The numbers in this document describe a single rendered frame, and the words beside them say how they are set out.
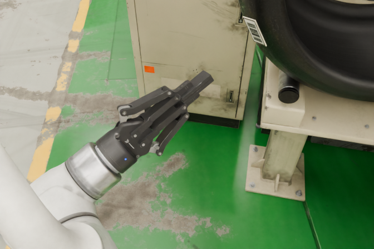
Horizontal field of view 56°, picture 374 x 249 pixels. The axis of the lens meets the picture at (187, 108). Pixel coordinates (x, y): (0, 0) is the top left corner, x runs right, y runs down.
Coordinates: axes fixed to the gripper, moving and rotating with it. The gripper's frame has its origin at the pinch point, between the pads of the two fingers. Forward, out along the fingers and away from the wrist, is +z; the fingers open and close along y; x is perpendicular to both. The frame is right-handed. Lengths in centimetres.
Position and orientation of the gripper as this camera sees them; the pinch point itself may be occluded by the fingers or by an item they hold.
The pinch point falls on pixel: (194, 86)
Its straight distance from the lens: 65.0
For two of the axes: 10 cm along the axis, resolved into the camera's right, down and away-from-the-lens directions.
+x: 4.2, 3.8, -8.2
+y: 4.9, 6.7, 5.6
